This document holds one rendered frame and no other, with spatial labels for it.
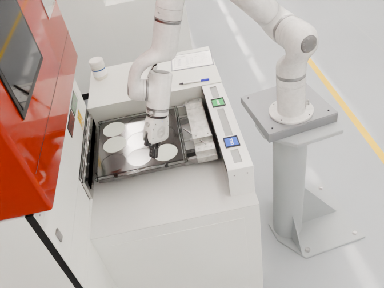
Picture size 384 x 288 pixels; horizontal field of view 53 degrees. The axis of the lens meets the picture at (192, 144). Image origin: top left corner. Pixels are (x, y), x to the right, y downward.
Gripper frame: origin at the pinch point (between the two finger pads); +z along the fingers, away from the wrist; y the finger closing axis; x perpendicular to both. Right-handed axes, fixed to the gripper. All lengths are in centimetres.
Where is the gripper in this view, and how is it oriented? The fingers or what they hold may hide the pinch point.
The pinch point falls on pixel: (153, 152)
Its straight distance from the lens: 149.6
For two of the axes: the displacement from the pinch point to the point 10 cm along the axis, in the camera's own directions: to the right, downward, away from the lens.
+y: 6.0, -2.3, 7.6
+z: -1.2, 9.2, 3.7
